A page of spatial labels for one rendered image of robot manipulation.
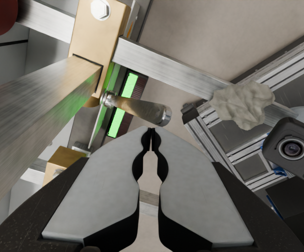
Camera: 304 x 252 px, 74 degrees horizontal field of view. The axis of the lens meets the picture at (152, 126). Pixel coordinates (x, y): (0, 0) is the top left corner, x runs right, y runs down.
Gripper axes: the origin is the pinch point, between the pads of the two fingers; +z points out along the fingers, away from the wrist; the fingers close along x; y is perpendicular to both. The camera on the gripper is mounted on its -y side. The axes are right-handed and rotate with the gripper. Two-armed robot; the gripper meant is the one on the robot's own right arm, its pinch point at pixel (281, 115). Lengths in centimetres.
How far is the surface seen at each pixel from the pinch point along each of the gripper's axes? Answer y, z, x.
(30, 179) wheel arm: -34.4, -3.0, -25.8
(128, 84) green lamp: -24.4, 12.4, -8.3
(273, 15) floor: 28, 83, 29
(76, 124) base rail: -32.6, 12.5, -22.1
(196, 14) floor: -6, 83, 15
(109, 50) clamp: -27.5, -4.5, -0.2
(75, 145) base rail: -31.3, 10.8, -26.7
